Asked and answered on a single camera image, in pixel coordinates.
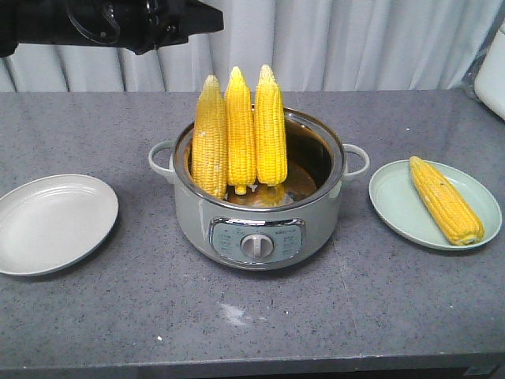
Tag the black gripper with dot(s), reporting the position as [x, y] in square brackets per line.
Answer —
[138, 26]

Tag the yellow corn cob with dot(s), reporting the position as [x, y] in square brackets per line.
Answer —
[209, 146]
[241, 136]
[271, 155]
[458, 222]

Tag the white pleated curtain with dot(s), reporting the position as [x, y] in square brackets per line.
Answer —
[310, 45]

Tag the white ceramic plate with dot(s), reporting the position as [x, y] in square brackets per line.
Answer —
[53, 222]

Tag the grey-green electric cooking pot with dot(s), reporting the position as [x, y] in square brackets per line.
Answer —
[269, 227]

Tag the light green plate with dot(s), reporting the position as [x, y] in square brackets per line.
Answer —
[397, 203]

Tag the white blender with clear jar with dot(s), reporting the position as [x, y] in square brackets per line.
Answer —
[489, 84]

